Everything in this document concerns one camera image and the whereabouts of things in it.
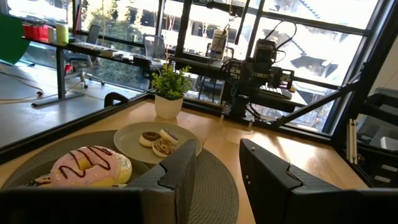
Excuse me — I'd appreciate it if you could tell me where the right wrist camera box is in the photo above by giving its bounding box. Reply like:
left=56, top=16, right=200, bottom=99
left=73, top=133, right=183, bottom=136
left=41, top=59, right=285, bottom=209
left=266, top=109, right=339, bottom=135
left=252, top=39, right=278, bottom=67

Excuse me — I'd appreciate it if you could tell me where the green round object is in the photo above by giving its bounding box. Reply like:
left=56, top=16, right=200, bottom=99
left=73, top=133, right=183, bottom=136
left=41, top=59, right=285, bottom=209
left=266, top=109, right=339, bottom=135
left=0, top=12, right=31, bottom=65

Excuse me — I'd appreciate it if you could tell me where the green cup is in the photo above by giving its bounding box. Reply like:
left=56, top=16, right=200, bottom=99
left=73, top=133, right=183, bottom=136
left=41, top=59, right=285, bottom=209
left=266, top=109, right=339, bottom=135
left=55, top=23, right=70, bottom=45

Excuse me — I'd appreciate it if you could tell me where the black frame handle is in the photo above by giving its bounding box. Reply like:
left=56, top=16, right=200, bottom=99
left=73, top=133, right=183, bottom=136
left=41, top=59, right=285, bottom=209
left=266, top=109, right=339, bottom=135
left=103, top=91, right=130, bottom=108

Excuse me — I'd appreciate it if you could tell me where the small white purple-striped donut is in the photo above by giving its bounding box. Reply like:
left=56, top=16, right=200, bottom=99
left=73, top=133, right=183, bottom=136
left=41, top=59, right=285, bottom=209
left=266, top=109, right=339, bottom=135
left=159, top=128, right=180, bottom=146

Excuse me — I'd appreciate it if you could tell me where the chocolate white-drizzle donut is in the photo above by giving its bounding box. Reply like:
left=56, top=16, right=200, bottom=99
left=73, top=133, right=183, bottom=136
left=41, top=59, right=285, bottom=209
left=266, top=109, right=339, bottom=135
left=26, top=174, right=52, bottom=187

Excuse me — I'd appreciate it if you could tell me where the small plain chocolate donut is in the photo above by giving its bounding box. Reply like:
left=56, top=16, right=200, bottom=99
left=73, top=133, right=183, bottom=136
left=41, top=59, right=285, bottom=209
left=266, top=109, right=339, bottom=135
left=139, top=131, right=162, bottom=148

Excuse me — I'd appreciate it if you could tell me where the white bracket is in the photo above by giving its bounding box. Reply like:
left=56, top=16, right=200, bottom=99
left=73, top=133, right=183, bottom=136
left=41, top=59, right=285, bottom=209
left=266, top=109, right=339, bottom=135
left=346, top=118, right=358, bottom=165

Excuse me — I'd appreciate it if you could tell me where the white icing donut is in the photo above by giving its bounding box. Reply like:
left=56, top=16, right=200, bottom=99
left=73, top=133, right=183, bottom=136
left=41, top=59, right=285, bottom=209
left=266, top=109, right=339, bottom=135
left=114, top=154, right=133, bottom=185

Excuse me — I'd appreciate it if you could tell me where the white box device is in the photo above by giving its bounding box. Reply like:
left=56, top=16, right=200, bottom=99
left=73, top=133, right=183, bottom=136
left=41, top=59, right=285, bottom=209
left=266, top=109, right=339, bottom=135
left=211, top=29, right=228, bottom=60

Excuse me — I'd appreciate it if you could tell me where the small sprinkled chocolate donut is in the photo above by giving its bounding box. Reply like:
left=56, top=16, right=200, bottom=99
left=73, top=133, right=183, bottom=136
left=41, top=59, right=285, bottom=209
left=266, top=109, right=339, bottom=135
left=151, top=138, right=177, bottom=159

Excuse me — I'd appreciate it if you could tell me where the red box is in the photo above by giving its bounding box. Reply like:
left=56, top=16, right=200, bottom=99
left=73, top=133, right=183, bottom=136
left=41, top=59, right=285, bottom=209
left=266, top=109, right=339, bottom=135
left=23, top=24, right=50, bottom=43

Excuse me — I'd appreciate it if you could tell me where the round grey woven placemat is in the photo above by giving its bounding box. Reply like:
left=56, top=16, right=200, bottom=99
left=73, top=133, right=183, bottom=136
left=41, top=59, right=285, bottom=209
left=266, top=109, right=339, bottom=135
left=0, top=129, right=240, bottom=224

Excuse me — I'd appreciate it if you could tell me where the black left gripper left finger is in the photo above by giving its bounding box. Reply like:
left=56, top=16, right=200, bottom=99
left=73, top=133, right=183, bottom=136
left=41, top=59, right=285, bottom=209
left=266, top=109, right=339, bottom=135
left=126, top=139, right=197, bottom=224

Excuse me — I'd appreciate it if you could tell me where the black keyboard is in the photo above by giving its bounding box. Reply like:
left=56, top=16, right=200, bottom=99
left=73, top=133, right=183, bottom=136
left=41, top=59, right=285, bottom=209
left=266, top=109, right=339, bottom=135
left=259, top=85, right=295, bottom=101

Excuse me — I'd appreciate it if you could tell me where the light grey plate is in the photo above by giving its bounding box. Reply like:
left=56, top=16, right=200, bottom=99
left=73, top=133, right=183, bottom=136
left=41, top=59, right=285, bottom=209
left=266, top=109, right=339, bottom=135
left=113, top=121, right=203, bottom=165

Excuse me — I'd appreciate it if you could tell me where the grey office chair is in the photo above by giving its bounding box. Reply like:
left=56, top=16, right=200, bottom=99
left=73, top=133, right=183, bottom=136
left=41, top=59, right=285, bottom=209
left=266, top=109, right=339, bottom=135
left=142, top=33, right=166, bottom=60
left=63, top=24, right=106, bottom=90

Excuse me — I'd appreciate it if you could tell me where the dark grey plate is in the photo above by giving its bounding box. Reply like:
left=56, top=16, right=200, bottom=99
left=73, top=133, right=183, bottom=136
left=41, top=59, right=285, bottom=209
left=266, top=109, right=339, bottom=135
left=0, top=157, right=152, bottom=190

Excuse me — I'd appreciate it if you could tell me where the pink chocolate-drizzle donut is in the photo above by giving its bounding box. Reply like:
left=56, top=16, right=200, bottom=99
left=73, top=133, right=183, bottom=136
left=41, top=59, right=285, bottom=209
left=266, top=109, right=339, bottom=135
left=49, top=145, right=123, bottom=188

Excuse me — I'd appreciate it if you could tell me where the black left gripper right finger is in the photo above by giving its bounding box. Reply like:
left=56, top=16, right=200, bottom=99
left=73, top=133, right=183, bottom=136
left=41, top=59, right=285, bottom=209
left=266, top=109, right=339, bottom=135
left=238, top=138, right=343, bottom=224

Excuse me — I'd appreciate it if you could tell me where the black window frame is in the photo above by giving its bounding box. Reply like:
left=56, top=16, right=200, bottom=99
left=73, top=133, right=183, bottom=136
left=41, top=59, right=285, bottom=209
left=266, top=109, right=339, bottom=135
left=0, top=0, right=398, bottom=134

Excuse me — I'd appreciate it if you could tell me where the black-top window desk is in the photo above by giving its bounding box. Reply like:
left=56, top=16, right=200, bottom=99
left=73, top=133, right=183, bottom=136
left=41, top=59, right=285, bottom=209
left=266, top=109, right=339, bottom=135
left=21, top=35, right=175, bottom=108

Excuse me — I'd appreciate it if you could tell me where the green plant in white pot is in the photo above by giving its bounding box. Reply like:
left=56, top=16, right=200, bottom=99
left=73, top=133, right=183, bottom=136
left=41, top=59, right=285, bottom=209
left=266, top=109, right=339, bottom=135
left=151, top=63, right=193, bottom=121

